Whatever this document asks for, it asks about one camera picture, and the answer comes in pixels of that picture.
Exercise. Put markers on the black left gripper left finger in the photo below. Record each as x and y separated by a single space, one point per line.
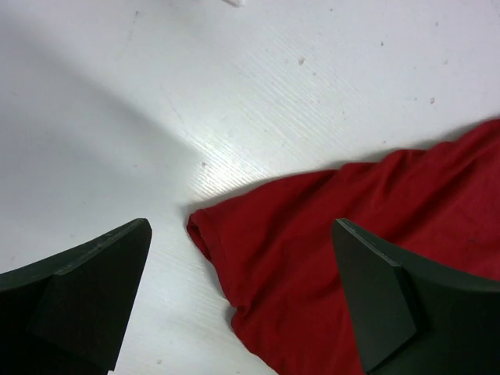
68 313

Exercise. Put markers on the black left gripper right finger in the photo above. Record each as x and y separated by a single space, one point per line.
412 315

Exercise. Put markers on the red t shirt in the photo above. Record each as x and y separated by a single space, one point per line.
273 254

